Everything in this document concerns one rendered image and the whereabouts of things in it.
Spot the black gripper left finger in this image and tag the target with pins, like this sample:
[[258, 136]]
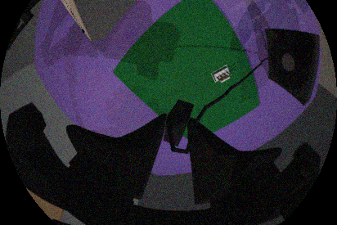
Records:
[[132, 154]]

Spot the green flat board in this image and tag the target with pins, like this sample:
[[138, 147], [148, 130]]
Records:
[[193, 54]]

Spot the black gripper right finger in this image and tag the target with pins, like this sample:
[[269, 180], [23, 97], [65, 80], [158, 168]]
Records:
[[216, 164]]

